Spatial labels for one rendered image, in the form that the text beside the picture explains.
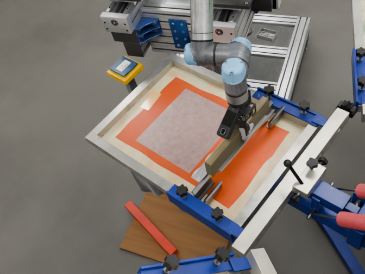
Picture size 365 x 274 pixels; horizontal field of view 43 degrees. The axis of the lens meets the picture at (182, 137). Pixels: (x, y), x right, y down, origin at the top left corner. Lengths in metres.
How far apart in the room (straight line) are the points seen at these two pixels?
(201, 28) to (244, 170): 0.58
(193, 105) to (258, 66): 1.23
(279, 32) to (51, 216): 1.98
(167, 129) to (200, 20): 0.59
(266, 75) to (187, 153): 1.37
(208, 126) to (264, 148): 0.26
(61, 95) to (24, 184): 0.79
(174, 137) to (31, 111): 1.99
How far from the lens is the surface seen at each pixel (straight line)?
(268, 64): 3.20
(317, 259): 2.67
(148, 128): 2.00
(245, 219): 1.66
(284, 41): 3.35
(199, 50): 1.56
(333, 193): 1.66
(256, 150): 1.85
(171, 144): 1.92
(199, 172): 1.82
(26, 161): 3.46
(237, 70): 1.45
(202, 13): 1.55
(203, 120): 1.97
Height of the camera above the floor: 2.48
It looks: 52 degrees down
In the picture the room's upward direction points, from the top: 17 degrees counter-clockwise
